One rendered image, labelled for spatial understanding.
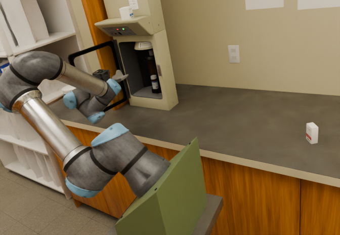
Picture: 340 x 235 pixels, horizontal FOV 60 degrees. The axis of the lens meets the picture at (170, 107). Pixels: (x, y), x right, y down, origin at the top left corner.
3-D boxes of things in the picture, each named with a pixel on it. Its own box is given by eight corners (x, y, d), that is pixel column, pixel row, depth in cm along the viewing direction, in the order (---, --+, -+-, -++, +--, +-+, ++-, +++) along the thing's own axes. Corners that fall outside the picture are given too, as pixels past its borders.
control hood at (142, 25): (112, 35, 178) (108, 18, 174) (154, 33, 160) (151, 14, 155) (98, 41, 170) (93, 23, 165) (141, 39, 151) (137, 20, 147)
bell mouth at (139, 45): (145, 41, 190) (144, 33, 188) (168, 41, 180) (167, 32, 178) (128, 50, 177) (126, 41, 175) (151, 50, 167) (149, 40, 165)
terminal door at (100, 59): (128, 100, 193) (112, 39, 177) (88, 120, 175) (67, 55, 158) (127, 99, 194) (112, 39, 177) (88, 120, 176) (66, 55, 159)
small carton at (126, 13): (125, 18, 161) (122, 7, 158) (133, 17, 159) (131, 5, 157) (121, 20, 156) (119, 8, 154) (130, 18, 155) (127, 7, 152)
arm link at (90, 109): (106, 109, 133) (89, 92, 134) (91, 126, 135) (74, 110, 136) (113, 108, 141) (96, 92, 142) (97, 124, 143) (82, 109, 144)
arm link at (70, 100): (72, 114, 138) (59, 101, 139) (89, 103, 146) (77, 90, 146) (76, 105, 132) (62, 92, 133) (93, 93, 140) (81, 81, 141)
